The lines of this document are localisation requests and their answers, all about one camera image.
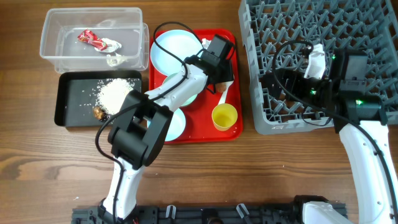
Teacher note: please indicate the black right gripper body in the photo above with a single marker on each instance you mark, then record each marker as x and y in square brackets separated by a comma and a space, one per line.
[312, 89]

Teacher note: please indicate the small light blue bowl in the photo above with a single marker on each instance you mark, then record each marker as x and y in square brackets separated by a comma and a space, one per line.
[177, 124]

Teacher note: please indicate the black plastic tray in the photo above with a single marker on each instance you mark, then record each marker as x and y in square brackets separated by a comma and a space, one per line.
[78, 95]

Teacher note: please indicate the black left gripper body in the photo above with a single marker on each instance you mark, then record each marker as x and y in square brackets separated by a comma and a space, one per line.
[226, 73]

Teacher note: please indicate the large light blue plate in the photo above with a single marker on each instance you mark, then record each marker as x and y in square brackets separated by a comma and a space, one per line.
[181, 43]

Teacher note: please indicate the white plastic spoon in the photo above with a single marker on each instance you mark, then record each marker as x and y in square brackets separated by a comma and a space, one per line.
[224, 94]

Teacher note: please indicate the brown food scrap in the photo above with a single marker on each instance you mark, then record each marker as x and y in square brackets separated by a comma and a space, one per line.
[99, 113]

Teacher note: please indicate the white rice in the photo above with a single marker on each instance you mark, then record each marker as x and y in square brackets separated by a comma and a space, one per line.
[108, 94]

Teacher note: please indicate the grey dishwasher rack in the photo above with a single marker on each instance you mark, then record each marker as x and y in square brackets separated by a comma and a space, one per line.
[370, 26]

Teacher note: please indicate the yellow plastic cup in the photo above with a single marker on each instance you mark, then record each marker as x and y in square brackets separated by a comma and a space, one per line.
[224, 116]

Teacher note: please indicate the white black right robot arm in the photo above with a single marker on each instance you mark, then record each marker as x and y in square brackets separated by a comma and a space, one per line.
[360, 120]

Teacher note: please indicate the clear plastic bin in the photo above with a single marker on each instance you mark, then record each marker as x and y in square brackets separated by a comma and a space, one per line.
[59, 42]

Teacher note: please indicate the orange carrot piece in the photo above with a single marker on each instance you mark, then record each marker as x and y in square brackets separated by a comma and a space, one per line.
[221, 87]

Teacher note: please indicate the red snack wrapper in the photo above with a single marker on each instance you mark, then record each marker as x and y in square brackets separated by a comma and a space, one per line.
[89, 37]

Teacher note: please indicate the red serving tray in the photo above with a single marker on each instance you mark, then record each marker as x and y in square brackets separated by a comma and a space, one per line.
[199, 127]

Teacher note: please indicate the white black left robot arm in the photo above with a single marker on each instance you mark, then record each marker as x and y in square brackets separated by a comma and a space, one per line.
[140, 128]

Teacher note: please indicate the green bowl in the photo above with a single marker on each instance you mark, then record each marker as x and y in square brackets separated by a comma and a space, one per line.
[190, 100]

